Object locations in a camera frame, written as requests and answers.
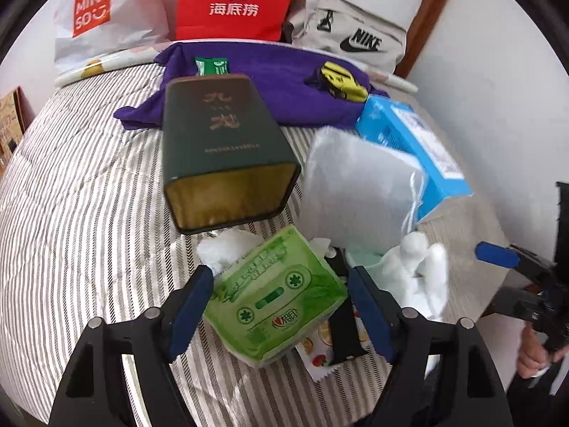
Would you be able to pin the purple towel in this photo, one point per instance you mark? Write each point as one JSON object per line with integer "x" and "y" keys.
{"x": 275, "y": 80}

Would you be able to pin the translucent white plastic pouch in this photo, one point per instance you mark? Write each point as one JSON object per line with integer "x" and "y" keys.
{"x": 355, "y": 178}

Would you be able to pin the blue tissue pack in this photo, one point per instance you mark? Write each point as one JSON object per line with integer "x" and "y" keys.
{"x": 400, "y": 133}

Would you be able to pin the fruit print sachet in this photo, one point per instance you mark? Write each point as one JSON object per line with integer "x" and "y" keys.
{"x": 318, "y": 353}

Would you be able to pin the striped bed mattress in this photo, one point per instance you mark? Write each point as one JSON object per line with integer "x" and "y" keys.
{"x": 89, "y": 178}

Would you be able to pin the patterned brown book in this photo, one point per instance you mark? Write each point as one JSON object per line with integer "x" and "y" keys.
{"x": 9, "y": 111}

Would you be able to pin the light green tissue pack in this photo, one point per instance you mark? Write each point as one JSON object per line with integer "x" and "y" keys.
{"x": 275, "y": 298}

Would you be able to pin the white glove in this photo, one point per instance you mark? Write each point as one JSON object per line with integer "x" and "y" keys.
{"x": 422, "y": 271}

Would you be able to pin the rolled printed paper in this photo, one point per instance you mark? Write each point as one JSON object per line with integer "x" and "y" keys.
{"x": 111, "y": 60}

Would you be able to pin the yellow zip pouch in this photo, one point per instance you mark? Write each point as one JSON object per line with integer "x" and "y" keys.
{"x": 342, "y": 82}

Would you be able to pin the dark green tin box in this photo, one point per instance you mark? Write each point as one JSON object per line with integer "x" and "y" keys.
{"x": 222, "y": 142}

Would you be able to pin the grey waist bag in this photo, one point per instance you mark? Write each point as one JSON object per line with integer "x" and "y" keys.
{"x": 355, "y": 22}

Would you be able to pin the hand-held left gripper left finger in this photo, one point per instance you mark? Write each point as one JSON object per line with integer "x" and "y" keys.
{"x": 189, "y": 311}

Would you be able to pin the pale green face mask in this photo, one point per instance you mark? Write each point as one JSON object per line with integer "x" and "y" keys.
{"x": 362, "y": 259}

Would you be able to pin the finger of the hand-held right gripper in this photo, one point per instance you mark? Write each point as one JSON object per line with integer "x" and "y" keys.
{"x": 493, "y": 251}
{"x": 515, "y": 304}

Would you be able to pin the white plastic shopping bag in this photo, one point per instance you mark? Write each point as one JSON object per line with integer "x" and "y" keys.
{"x": 133, "y": 4}

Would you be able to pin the dark green wipe packet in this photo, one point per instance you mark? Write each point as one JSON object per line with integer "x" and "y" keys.
{"x": 213, "y": 66}

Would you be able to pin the red paper shopping bag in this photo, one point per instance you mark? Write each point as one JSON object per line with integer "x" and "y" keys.
{"x": 235, "y": 22}

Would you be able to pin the person's right hand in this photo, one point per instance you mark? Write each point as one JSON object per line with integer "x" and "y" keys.
{"x": 533, "y": 356}

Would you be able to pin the brown wooden door frame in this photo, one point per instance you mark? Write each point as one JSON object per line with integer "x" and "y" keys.
{"x": 426, "y": 18}

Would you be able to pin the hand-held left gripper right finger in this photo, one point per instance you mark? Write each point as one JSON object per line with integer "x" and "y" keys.
{"x": 369, "y": 307}

